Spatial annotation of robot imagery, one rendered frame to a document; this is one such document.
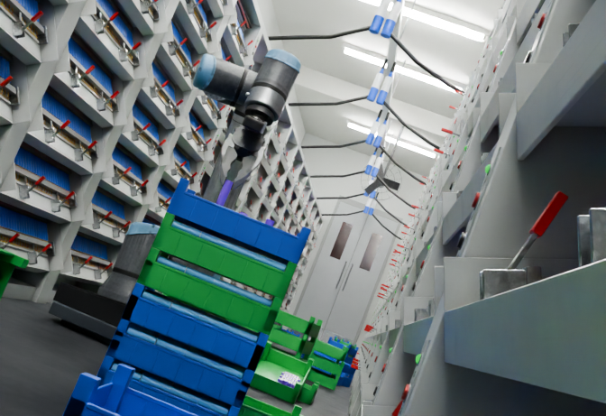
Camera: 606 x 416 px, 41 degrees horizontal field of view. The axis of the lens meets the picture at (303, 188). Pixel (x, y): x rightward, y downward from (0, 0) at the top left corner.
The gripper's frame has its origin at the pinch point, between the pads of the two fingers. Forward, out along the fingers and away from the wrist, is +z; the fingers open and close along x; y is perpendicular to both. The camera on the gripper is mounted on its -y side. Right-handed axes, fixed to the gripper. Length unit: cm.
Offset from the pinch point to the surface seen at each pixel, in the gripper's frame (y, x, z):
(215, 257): -4.7, -4.3, 19.1
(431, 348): -100, -32, 48
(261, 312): -2.9, -17.7, 25.9
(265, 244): -6.4, -13.0, 12.9
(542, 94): -116, -30, 29
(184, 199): -7.0, 6.6, 10.5
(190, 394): 3.4, -10.3, 46.0
